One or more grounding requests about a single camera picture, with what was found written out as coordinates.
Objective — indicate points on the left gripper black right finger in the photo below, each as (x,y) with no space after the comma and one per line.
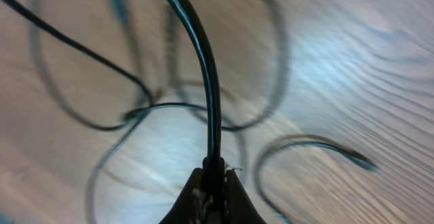
(240,207)

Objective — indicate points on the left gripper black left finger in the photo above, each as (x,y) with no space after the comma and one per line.
(184,210)

